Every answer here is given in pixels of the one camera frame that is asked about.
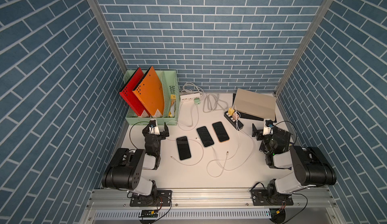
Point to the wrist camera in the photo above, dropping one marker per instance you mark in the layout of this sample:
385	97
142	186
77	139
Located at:
267	130
153	127

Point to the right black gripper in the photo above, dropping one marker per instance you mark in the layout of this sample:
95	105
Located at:
255	132

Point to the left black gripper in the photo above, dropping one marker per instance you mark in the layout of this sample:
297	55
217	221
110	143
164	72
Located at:
162	135

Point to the red folder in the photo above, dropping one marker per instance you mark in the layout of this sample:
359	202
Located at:
131	99

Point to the black phone green case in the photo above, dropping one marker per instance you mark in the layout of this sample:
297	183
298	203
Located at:
205	136
183	148

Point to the black power strip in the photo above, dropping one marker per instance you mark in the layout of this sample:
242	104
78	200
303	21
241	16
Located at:
235	123

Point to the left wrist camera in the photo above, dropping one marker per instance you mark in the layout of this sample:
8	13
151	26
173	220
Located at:
153	127

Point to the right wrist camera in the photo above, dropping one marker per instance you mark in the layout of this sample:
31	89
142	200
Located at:
267	130

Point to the green mesh file organizer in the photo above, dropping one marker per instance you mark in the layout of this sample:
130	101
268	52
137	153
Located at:
169	81

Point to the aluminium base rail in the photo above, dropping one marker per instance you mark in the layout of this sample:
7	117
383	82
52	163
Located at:
102	199

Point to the orange folder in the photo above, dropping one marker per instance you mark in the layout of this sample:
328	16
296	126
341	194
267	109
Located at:
149	91

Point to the white power strip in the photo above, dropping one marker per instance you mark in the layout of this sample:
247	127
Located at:
190	97

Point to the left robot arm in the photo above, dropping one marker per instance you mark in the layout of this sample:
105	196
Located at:
124	172

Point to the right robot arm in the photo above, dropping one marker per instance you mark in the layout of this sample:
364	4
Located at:
308	166

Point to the black book gold emblem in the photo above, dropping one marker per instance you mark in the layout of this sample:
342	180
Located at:
278	144

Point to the black phone pink case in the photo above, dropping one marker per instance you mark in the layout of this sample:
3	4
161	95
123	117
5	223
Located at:
220	132

